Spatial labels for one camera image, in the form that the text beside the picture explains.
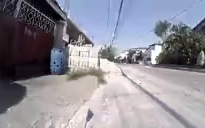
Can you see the small distant tree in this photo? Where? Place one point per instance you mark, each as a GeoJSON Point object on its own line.
{"type": "Point", "coordinates": [107, 53]}

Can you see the patch of weeds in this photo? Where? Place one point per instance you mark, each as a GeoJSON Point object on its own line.
{"type": "Point", "coordinates": [85, 74]}

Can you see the white fence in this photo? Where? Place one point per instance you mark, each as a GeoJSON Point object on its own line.
{"type": "Point", "coordinates": [80, 56]}

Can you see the row of distant buildings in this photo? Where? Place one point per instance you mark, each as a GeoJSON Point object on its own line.
{"type": "Point", "coordinates": [131, 55]}

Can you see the pale concrete pavement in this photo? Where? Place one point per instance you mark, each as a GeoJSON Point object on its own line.
{"type": "Point", "coordinates": [114, 100]}

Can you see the blue barrel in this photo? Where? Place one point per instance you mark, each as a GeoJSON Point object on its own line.
{"type": "Point", "coordinates": [57, 61]}

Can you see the white building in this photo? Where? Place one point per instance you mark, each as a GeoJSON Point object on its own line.
{"type": "Point", "coordinates": [155, 53]}

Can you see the grey concrete road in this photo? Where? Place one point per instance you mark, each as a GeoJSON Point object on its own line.
{"type": "Point", "coordinates": [178, 88]}

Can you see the bushy green trees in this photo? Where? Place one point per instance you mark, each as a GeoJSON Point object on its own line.
{"type": "Point", "coordinates": [183, 46]}

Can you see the building with red gate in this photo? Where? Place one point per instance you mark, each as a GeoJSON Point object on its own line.
{"type": "Point", "coordinates": [20, 46]}

